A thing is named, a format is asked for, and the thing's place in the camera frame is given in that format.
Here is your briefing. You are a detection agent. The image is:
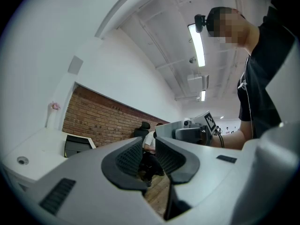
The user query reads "person's head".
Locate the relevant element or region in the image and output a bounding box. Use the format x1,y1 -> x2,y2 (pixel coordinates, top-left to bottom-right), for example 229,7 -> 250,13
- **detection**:
207,7 -> 260,54

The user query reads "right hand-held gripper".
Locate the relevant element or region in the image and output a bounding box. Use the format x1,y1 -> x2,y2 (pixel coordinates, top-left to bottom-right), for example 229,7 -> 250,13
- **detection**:
173,111 -> 218,147

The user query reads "white wall panel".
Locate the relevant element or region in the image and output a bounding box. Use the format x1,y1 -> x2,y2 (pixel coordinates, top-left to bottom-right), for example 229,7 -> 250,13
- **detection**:
67,55 -> 84,75

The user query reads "long ceiling light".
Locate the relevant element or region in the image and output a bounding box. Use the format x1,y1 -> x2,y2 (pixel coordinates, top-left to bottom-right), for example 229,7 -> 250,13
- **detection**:
187,23 -> 206,68

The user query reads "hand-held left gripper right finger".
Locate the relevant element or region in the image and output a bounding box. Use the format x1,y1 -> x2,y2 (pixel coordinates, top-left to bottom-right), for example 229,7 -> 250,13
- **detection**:
155,120 -> 300,225

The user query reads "black office chair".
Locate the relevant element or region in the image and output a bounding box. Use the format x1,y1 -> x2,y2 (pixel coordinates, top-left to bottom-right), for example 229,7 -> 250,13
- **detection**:
133,121 -> 151,139

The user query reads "person's black shirt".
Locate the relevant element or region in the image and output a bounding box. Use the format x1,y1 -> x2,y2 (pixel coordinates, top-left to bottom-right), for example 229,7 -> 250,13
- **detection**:
236,6 -> 296,139

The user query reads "black head camera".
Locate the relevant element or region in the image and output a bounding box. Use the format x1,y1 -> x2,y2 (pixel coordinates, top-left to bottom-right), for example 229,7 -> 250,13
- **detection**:
194,14 -> 208,34

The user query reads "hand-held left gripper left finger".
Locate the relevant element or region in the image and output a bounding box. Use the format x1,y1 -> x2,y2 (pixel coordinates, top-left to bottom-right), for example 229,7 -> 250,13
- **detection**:
22,136 -> 165,225

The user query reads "black cable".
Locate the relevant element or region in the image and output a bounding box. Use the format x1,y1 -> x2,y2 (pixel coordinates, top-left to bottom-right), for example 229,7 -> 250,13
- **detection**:
215,127 -> 225,149

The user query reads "person's right forearm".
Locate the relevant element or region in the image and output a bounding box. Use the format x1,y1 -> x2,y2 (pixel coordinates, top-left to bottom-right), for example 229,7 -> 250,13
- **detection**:
212,120 -> 254,150

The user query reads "thin white cable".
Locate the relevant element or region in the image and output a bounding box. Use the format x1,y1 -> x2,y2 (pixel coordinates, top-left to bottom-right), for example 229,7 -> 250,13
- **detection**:
243,54 -> 254,135

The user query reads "white air conditioner unit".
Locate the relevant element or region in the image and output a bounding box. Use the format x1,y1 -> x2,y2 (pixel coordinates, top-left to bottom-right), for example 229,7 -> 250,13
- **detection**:
187,74 -> 210,91

